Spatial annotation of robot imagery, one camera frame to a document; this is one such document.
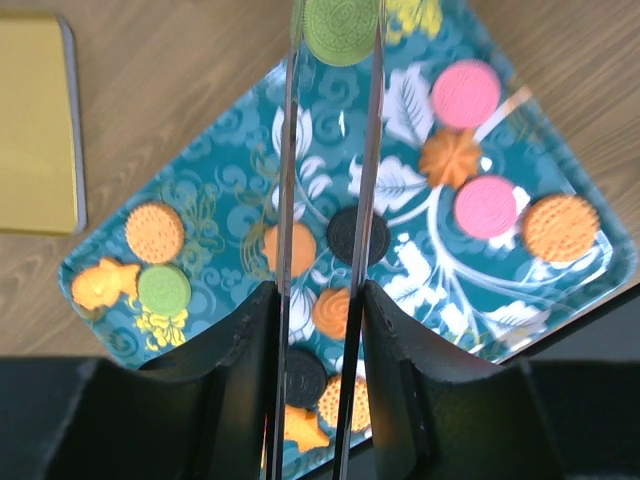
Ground orange swirl cookie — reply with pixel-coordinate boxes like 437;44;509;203
312;288;350;340

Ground pink sandwich cookie lower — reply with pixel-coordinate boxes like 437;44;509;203
453;175;518;240

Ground orange dotted cookie right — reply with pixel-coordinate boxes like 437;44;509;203
522;194;600;262

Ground green sandwich cookie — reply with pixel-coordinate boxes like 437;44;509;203
138;264;191;317
303;0;380;67

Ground pink sandwich cookie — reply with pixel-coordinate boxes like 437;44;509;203
453;175;518;240
431;59;501;130

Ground teal floral tray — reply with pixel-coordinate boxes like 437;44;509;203
57;0;639;480

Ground metal tongs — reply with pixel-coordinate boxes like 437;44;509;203
266;1;386;479

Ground orange dotted cookie bottom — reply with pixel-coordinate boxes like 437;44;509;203
318;375;371;432

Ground orange dotted cookie top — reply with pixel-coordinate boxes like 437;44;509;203
125;202;185;264

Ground orange dotted cookie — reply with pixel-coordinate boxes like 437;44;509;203
522;194;600;262
318;375;371;432
125;202;185;264

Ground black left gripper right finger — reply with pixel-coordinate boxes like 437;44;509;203
364;281;639;479

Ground orange fish cookie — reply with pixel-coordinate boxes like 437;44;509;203
284;405;330;453
71;257;141;310

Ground orange fish cookie top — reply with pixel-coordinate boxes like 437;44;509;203
71;257;141;310

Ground pink sandwich cookie upper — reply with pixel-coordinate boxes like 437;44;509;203
431;59;501;130

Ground black sandwich cookie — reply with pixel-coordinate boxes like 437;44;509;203
286;348;328;409
327;205;391;266

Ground orange flower cookie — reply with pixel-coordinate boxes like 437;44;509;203
418;128;483;189

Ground orange fish cookie bottom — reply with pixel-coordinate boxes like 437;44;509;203
284;405;330;453

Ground gold tin lid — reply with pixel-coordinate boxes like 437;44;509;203
1;11;87;236

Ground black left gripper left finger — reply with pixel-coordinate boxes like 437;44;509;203
1;282;278;479

